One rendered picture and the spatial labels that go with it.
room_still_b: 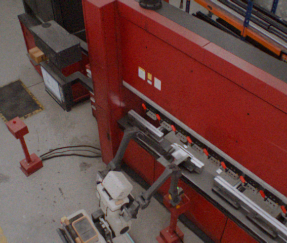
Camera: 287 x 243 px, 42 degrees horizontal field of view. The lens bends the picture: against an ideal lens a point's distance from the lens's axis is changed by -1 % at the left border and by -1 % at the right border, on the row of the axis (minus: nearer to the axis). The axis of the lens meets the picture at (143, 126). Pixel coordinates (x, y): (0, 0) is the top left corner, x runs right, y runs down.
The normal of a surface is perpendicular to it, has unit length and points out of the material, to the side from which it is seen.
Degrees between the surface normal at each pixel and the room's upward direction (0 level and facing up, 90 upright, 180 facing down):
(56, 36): 1
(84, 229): 0
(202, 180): 0
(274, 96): 90
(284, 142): 90
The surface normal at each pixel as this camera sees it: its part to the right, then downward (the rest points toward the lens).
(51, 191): 0.00, -0.69
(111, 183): -0.61, -0.16
